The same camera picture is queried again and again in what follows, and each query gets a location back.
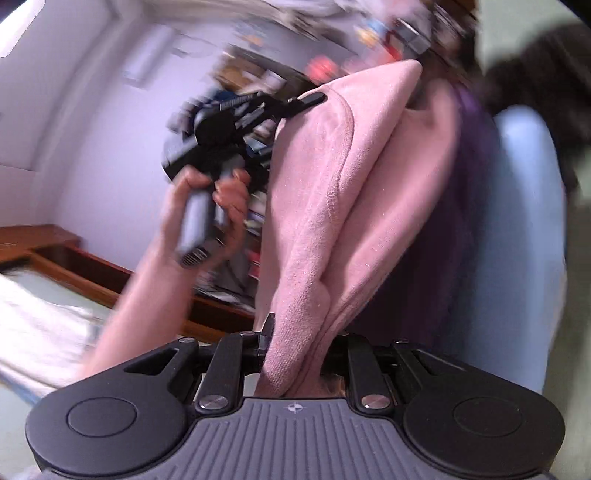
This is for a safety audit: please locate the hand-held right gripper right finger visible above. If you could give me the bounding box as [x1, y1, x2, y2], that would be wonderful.
[323, 336, 467, 411]

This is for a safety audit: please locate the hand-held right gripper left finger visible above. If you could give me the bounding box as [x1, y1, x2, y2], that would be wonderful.
[124, 314, 276, 414]

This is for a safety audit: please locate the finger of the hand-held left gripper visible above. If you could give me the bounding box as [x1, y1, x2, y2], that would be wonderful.
[235, 91, 328, 136]

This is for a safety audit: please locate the pink sweatshirt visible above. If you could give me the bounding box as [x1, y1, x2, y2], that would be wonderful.
[256, 60, 462, 400]

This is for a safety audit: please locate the person's left forearm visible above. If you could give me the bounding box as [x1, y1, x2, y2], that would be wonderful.
[76, 258, 213, 384]

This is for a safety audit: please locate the person's left hand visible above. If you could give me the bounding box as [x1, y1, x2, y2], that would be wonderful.
[152, 165, 252, 288]

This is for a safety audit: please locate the purple folded cloth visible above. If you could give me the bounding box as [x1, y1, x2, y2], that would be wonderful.
[351, 83, 504, 352]

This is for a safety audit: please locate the light blue folded cloth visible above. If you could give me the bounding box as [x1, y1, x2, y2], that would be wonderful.
[438, 106, 568, 393]

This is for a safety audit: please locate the black cat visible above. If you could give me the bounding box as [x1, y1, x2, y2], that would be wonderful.
[480, 23, 591, 195]

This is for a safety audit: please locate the white wall air conditioner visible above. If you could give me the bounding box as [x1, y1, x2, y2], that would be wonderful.
[121, 23, 174, 89]

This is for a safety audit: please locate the brown wooden frame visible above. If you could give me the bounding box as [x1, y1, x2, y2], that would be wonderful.
[0, 224, 259, 344]

